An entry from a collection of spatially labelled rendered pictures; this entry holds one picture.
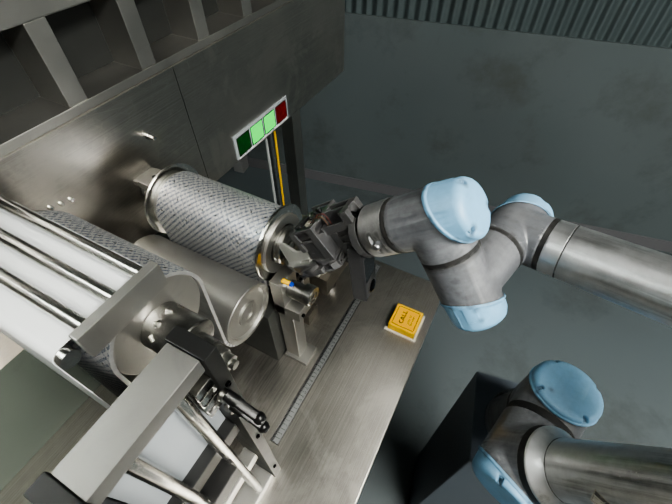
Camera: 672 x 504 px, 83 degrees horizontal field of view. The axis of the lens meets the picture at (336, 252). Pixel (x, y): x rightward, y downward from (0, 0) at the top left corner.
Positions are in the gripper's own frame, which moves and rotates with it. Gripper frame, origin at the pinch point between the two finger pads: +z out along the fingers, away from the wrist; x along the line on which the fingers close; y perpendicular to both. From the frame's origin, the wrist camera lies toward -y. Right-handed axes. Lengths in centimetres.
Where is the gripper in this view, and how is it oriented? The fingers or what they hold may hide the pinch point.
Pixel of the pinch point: (295, 260)
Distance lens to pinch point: 68.1
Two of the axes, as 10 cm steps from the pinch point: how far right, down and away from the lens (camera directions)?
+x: -4.7, 6.7, -5.7
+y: -5.7, -7.3, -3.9
